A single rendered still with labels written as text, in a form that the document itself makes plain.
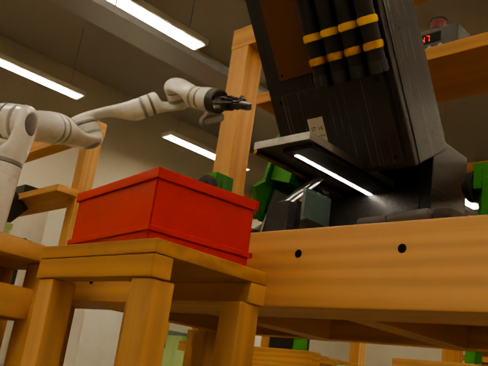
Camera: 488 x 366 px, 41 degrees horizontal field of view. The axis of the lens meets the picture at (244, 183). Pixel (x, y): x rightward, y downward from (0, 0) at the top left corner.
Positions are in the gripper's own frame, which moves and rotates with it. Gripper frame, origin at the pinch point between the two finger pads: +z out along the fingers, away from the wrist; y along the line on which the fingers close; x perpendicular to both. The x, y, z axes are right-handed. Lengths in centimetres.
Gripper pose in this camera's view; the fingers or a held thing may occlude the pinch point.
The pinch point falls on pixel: (245, 105)
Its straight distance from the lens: 189.7
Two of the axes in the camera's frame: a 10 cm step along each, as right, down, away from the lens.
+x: 0.4, 9.5, 3.2
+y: 7.1, -2.5, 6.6
